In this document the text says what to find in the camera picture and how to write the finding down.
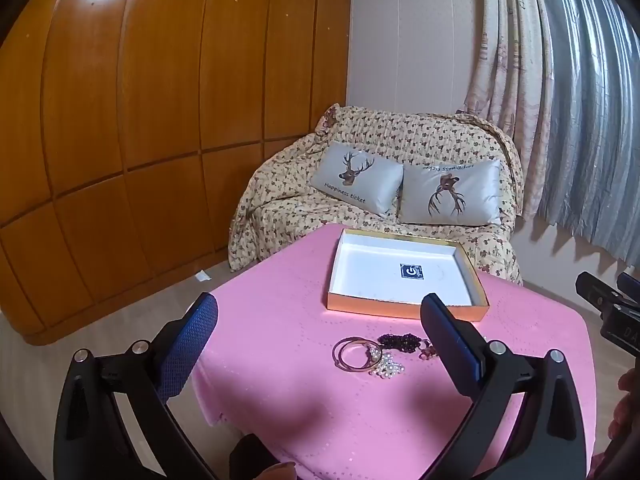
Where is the wooden wardrobe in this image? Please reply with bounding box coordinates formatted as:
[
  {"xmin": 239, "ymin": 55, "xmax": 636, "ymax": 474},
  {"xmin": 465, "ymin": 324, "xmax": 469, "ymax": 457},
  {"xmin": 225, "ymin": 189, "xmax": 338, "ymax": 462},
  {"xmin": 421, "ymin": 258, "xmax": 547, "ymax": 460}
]
[{"xmin": 0, "ymin": 0, "xmax": 354, "ymax": 347}]

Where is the sofa with floral cover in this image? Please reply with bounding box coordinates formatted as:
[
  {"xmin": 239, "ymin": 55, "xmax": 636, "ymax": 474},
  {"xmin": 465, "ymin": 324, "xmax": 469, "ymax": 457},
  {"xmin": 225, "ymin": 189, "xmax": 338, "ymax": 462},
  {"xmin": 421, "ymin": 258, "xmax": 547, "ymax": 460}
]
[{"xmin": 228, "ymin": 104, "xmax": 524, "ymax": 286}]

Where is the person's right hand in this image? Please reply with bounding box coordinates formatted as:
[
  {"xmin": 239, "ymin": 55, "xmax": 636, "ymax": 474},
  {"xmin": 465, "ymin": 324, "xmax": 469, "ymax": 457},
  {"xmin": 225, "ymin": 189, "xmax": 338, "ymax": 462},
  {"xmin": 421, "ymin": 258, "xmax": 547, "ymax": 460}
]
[{"xmin": 607, "ymin": 369, "xmax": 640, "ymax": 442}]

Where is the grey deer head pillow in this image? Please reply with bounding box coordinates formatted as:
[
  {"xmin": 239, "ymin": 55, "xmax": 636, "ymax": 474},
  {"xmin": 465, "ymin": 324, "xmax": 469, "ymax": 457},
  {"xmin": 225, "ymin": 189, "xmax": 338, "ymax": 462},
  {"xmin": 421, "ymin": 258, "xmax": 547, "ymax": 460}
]
[{"xmin": 310, "ymin": 142, "xmax": 405, "ymax": 219}]

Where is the grey deer antler pillow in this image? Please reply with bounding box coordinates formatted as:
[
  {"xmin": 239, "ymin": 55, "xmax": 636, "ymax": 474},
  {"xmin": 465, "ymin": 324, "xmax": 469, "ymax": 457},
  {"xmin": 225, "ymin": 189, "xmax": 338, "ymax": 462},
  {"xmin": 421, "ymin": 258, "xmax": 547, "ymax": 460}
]
[{"xmin": 400, "ymin": 158, "xmax": 503, "ymax": 226}]

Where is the white pearl bracelet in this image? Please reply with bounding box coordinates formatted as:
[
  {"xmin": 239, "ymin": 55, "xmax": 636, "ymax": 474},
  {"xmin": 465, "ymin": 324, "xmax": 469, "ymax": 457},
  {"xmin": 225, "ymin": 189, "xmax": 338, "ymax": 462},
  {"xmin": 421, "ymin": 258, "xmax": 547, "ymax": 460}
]
[{"xmin": 367, "ymin": 347, "xmax": 405, "ymax": 380}]

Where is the floral beige curtain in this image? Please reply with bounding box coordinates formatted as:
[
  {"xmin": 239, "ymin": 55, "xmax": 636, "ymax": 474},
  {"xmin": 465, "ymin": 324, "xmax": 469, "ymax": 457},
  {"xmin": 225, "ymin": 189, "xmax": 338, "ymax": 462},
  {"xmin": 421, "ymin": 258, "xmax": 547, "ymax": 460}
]
[{"xmin": 454, "ymin": 0, "xmax": 557, "ymax": 222}]

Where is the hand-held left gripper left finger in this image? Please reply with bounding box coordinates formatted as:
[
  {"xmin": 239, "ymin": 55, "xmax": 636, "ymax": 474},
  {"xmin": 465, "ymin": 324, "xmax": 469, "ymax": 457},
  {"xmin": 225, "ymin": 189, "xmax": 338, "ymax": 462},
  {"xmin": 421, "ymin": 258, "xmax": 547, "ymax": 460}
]
[{"xmin": 52, "ymin": 291, "xmax": 219, "ymax": 480}]

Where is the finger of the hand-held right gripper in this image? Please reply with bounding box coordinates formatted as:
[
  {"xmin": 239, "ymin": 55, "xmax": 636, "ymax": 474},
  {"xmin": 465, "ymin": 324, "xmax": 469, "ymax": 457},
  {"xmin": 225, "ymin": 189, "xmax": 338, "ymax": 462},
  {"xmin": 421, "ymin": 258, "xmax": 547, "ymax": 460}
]
[
  {"xmin": 616, "ymin": 272, "xmax": 640, "ymax": 307},
  {"xmin": 575, "ymin": 271, "xmax": 617, "ymax": 313}
]

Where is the gold box with white inside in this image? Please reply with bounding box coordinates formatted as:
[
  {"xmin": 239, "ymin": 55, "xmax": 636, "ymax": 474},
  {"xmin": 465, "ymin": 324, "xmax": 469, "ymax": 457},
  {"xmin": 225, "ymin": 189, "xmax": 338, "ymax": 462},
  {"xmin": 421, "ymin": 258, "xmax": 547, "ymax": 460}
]
[{"xmin": 326, "ymin": 228, "xmax": 490, "ymax": 321}]

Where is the grey curtain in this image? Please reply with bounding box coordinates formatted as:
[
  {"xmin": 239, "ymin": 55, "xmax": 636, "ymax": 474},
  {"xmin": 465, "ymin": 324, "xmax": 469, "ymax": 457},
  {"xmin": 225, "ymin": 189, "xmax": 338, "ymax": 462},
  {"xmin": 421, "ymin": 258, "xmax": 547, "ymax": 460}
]
[{"xmin": 525, "ymin": 0, "xmax": 640, "ymax": 264}]

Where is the pink tablecloth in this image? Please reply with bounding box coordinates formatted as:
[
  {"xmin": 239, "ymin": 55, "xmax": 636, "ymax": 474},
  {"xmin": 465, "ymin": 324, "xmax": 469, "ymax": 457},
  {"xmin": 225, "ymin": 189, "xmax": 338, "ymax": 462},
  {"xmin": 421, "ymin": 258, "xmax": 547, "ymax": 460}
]
[{"xmin": 192, "ymin": 223, "xmax": 596, "ymax": 480}]

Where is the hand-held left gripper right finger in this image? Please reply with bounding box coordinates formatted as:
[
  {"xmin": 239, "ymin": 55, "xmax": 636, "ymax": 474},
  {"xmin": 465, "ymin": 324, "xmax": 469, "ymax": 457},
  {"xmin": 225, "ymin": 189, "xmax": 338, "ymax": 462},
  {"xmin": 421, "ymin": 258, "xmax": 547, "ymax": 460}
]
[{"xmin": 420, "ymin": 293, "xmax": 588, "ymax": 480}]

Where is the dark purple beaded bracelet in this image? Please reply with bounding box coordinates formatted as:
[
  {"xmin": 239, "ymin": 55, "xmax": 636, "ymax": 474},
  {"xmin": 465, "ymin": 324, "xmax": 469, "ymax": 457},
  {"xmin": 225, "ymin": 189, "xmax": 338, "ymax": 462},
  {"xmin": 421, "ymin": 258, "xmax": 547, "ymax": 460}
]
[{"xmin": 377, "ymin": 332, "xmax": 426, "ymax": 357}]

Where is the rose gold bangle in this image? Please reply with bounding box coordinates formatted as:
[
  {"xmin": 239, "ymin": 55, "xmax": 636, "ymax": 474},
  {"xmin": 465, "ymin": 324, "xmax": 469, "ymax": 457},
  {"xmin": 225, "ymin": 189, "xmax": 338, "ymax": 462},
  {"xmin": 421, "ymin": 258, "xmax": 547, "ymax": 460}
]
[
  {"xmin": 336, "ymin": 344, "xmax": 384, "ymax": 372},
  {"xmin": 333, "ymin": 336, "xmax": 384, "ymax": 362}
]

